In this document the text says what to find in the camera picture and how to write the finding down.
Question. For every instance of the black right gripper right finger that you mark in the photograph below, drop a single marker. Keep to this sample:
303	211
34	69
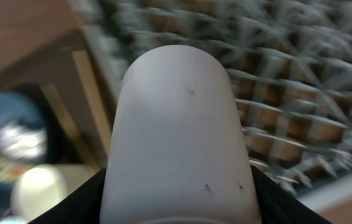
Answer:
278	207

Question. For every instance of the white tissue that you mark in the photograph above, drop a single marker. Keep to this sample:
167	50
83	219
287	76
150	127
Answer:
20	143

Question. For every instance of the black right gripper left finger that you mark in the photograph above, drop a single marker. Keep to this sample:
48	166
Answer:
80	207

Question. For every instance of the grey dishwasher rack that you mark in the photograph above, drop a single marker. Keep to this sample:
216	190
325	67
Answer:
290	65

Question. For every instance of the light blue small bowl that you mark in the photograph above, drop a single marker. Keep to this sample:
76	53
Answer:
43	187

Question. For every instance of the brown serving tray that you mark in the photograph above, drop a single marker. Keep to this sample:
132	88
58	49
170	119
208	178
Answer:
53	63

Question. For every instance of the wooden chopstick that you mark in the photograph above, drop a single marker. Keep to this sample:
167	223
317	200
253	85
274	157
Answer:
90	87
68	125

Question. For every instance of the pale pink cup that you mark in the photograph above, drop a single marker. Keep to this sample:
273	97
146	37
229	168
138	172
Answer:
177	150

